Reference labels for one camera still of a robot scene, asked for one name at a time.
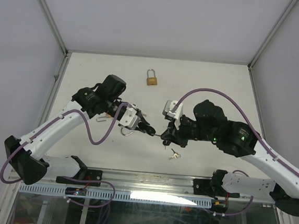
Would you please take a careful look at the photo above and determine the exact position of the tall brass padlock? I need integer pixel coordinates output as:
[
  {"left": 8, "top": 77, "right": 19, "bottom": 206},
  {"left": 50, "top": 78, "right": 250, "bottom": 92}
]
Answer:
[{"left": 146, "top": 69, "right": 158, "bottom": 86}]

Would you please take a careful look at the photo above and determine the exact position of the black padlock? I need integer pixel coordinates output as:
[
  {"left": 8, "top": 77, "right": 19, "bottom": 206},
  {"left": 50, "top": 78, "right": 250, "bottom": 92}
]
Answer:
[{"left": 140, "top": 124, "right": 156, "bottom": 136}]

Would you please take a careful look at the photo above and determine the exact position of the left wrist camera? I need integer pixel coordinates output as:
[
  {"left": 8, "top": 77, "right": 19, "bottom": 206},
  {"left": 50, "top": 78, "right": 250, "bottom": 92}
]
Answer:
[{"left": 118, "top": 104, "right": 138, "bottom": 130}]

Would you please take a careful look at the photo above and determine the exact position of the white slotted cable duct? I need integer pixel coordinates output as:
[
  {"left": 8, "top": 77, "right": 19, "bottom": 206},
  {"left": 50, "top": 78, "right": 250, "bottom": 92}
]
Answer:
[{"left": 19, "top": 183, "right": 212, "bottom": 209}]

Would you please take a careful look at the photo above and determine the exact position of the small brass padlock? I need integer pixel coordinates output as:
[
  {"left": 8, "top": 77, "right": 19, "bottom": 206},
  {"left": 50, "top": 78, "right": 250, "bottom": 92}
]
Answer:
[{"left": 96, "top": 114, "right": 112, "bottom": 122}]

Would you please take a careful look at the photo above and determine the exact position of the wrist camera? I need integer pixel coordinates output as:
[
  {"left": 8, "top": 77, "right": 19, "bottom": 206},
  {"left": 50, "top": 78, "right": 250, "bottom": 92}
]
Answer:
[
  {"left": 162, "top": 100, "right": 183, "bottom": 129},
  {"left": 118, "top": 104, "right": 138, "bottom": 130}
]

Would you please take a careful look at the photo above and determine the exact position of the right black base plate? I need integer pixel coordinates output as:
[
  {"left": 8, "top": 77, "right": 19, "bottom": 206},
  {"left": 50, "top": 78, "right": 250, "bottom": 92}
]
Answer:
[{"left": 193, "top": 178, "right": 240, "bottom": 199}]

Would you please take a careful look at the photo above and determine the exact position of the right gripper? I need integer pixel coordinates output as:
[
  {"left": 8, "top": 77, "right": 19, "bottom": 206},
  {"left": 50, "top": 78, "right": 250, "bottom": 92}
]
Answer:
[{"left": 160, "top": 112, "right": 220, "bottom": 151}]

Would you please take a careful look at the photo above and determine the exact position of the medium brass padlock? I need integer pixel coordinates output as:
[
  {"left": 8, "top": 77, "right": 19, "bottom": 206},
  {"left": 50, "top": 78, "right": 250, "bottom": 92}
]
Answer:
[{"left": 120, "top": 127, "right": 135, "bottom": 137}]

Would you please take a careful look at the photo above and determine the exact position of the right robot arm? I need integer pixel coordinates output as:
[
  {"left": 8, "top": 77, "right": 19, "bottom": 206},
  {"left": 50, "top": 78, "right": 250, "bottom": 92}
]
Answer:
[{"left": 161, "top": 100, "right": 299, "bottom": 217}]

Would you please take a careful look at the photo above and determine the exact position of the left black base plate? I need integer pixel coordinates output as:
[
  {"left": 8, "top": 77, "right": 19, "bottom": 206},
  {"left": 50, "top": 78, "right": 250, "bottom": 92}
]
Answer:
[{"left": 55, "top": 169, "right": 103, "bottom": 187}]

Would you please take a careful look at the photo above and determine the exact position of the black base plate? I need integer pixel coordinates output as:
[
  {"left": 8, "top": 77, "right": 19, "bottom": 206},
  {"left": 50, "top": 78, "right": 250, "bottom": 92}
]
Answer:
[
  {"left": 55, "top": 169, "right": 103, "bottom": 187},
  {"left": 193, "top": 178, "right": 240, "bottom": 199}
]

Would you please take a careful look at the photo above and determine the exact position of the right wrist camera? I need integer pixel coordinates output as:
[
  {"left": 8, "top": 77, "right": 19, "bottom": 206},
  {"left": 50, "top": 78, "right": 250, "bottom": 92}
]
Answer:
[{"left": 162, "top": 100, "right": 183, "bottom": 129}]

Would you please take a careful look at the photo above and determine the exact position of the black headed key set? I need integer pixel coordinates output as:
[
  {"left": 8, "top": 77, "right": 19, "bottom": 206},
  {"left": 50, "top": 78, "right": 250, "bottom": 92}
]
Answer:
[{"left": 154, "top": 134, "right": 171, "bottom": 149}]

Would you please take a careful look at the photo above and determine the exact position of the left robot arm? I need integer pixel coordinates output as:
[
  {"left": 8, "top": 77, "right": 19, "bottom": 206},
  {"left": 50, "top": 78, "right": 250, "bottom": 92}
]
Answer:
[{"left": 0, "top": 75, "right": 156, "bottom": 185}]

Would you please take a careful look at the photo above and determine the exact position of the aluminium mounting rail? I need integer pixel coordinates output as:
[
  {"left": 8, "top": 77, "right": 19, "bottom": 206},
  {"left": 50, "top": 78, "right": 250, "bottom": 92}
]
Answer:
[{"left": 7, "top": 159, "right": 290, "bottom": 206}]

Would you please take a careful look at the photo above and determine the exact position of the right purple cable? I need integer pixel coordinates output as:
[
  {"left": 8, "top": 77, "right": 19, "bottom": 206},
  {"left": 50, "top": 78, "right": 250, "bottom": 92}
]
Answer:
[{"left": 162, "top": 85, "right": 299, "bottom": 224}]

